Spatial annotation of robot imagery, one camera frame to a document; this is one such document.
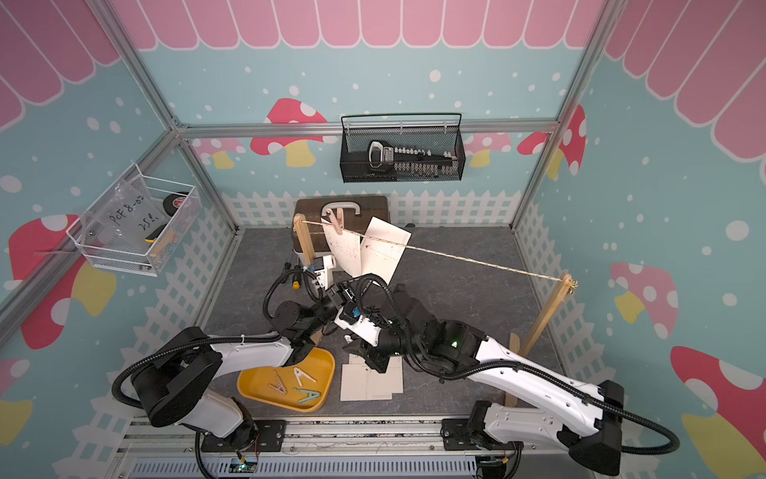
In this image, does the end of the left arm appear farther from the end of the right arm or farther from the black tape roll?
the black tape roll

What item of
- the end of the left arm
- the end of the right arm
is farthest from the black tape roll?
the end of the right arm

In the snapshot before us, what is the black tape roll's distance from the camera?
81 cm
